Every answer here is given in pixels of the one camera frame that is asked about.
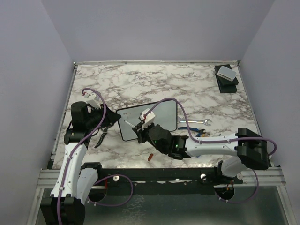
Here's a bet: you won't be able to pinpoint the small black-framed whiteboard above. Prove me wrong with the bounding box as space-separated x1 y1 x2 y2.
116 100 178 141

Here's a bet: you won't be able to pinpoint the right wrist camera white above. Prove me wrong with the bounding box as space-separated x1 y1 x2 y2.
139 108 155 129

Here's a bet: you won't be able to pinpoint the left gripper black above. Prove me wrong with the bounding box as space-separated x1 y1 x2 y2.
86 103 122 129

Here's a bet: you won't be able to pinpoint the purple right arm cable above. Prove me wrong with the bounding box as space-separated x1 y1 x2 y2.
144 98 278 158

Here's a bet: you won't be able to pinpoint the black flat box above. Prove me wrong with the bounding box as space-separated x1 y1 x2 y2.
214 64 239 94

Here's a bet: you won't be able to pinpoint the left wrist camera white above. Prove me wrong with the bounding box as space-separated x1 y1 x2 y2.
83 92 101 109

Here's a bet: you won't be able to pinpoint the black wire stripper pliers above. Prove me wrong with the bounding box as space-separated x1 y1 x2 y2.
94 125 112 148

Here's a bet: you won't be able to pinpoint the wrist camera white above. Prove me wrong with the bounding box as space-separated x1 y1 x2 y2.
139 108 155 129
83 92 101 109

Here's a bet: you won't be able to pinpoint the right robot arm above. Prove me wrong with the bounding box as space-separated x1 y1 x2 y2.
132 122 269 183

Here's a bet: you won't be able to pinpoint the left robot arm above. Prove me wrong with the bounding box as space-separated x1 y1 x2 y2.
40 101 121 225

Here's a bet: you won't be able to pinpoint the red marker cap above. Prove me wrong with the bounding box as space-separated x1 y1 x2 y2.
148 153 154 161

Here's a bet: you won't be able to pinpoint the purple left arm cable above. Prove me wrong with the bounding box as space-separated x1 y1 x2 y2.
57 88 106 225

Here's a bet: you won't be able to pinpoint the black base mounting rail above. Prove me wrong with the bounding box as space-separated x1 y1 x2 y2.
81 162 243 198

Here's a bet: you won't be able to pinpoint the blue handled pliers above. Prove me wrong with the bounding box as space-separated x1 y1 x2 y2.
178 127 210 137

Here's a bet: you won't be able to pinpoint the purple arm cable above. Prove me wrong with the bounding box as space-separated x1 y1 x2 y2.
57 88 106 225
144 98 278 158

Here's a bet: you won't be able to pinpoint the white small box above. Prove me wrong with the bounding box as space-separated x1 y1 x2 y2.
217 66 237 82

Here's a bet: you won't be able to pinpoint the silver combination wrench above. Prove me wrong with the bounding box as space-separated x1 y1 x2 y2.
177 117 212 126

